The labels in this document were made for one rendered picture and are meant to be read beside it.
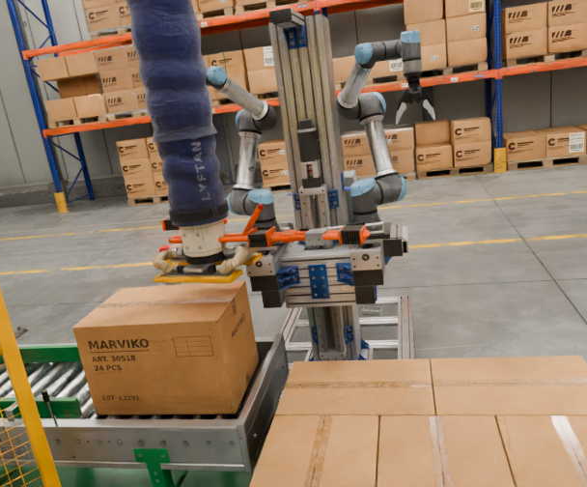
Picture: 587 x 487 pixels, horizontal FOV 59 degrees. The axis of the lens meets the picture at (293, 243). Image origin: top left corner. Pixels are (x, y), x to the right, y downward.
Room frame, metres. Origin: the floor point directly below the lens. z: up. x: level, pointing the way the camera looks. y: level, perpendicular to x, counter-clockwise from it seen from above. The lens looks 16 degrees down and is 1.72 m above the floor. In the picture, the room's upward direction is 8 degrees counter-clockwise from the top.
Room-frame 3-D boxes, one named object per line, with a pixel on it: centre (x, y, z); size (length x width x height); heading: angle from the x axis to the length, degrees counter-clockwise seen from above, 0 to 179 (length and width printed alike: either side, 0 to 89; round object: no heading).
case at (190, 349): (2.02, 0.56, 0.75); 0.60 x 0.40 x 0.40; 78
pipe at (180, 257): (1.98, 0.34, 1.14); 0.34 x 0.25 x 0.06; 68
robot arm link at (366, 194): (2.39, -0.36, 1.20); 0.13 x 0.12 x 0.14; 107
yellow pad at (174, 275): (1.89, 0.38, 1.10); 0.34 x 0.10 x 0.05; 68
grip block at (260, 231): (1.89, 0.11, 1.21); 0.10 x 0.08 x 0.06; 158
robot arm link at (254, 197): (2.51, 0.13, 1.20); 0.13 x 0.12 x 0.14; 47
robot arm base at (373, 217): (2.39, -0.35, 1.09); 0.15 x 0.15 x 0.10
